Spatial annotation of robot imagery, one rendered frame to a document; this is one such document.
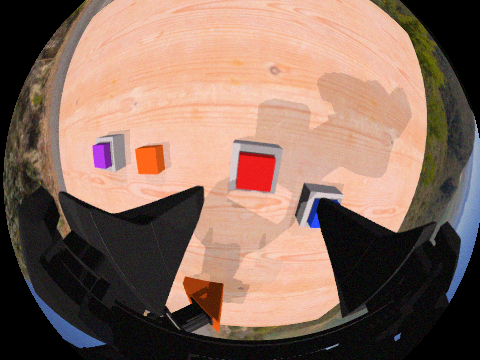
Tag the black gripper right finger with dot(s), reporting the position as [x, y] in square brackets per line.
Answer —
[364, 255]

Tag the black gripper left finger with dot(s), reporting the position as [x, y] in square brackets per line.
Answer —
[146, 244]

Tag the blue button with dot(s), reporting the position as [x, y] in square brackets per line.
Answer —
[309, 199]

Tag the red button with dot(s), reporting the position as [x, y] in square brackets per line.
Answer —
[255, 166]

